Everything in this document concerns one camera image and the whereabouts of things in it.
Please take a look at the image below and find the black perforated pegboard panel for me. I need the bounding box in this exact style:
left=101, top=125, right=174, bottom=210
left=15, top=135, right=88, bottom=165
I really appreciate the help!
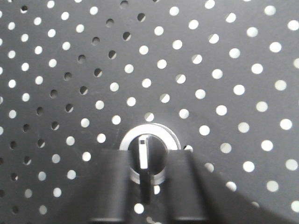
left=0, top=0, right=299, bottom=224

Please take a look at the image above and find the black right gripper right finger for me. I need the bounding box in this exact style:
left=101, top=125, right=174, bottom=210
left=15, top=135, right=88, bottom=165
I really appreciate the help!
left=165, top=149, right=299, bottom=224

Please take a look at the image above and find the black silver rotary knob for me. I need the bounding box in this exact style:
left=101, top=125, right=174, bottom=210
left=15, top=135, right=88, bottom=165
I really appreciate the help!
left=119, top=123, right=181, bottom=204

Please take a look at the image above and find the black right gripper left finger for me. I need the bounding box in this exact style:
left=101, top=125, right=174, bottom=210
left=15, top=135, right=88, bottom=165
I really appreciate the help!
left=53, top=150, right=131, bottom=224

